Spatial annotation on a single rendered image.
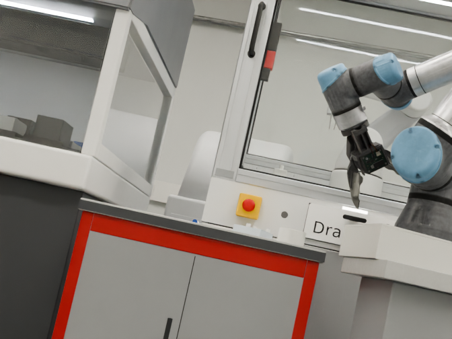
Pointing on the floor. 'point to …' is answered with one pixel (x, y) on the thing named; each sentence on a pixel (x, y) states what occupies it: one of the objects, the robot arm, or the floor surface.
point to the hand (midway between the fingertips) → (383, 196)
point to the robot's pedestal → (399, 300)
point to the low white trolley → (181, 280)
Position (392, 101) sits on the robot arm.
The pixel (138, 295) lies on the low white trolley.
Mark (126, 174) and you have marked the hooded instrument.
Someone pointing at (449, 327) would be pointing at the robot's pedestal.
